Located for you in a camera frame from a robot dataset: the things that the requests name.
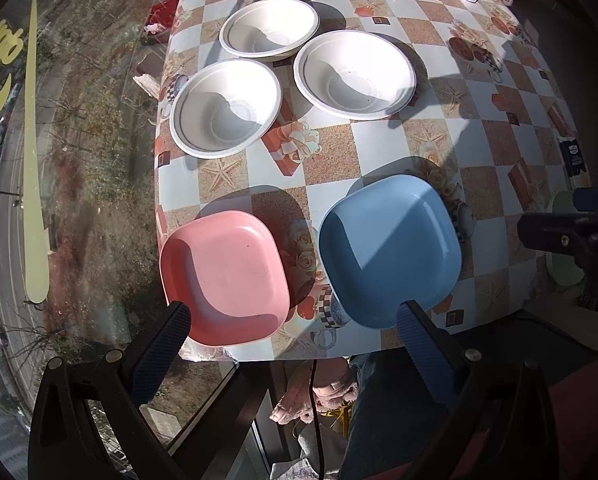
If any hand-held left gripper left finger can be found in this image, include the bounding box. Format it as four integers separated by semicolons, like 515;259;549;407
27;301;192;480

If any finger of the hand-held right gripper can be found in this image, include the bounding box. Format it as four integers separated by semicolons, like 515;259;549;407
572;186;598;213
517;211;598;311

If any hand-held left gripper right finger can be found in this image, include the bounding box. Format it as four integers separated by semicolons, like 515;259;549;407
396;300;572;480

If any green square plate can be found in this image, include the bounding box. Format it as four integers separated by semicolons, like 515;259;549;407
546;191;589;287

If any pink square plate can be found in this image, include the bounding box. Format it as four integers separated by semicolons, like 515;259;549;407
159;210;291;347

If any blue square plate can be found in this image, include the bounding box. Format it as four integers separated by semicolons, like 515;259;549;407
318;174;463;330

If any white paper bowl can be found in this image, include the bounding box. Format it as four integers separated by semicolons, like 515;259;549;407
169;58;283;160
293;30;418;122
219;0;321;64

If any dark blue packet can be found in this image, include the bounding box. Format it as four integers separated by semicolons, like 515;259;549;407
558;135;587;177

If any person's leg in jeans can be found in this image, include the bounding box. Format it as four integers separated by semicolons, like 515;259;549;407
339;352;455;480

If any pink fluffy slipper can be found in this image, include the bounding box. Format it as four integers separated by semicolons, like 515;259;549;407
270;357;360;423

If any checkered patterned tablecloth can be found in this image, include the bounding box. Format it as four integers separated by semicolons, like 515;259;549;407
154;0;592;363

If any black cable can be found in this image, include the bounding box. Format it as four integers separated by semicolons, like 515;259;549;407
306;360;327;480

